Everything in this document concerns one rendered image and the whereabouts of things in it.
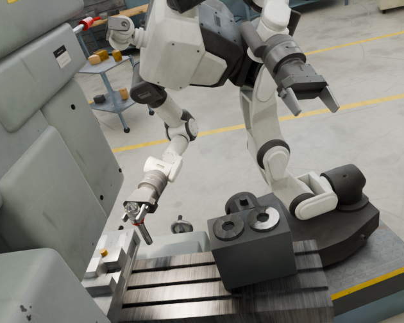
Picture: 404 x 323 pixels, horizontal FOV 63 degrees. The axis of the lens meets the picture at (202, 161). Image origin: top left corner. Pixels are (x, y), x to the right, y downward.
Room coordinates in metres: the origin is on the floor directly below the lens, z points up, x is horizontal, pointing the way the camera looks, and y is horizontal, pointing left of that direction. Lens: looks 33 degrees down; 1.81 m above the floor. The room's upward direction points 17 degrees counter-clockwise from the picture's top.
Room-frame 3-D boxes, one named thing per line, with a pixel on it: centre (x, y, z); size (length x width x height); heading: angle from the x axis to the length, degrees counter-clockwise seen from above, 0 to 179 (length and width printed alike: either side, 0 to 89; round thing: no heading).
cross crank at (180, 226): (1.21, 0.21, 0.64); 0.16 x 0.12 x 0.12; 166
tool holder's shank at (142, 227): (0.85, 0.26, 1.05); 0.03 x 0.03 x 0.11
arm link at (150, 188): (0.93, 0.22, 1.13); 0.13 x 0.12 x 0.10; 62
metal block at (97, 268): (0.75, 0.43, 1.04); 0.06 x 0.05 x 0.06; 76
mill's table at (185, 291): (0.73, 0.36, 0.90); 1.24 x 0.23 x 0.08; 76
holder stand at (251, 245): (0.66, -0.07, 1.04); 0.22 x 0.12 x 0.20; 85
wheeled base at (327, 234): (1.16, -0.40, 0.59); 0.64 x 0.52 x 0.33; 94
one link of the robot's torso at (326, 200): (1.16, -0.43, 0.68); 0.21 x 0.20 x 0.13; 94
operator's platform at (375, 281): (1.15, -0.40, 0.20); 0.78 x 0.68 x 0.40; 94
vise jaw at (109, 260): (0.80, 0.42, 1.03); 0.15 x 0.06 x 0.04; 76
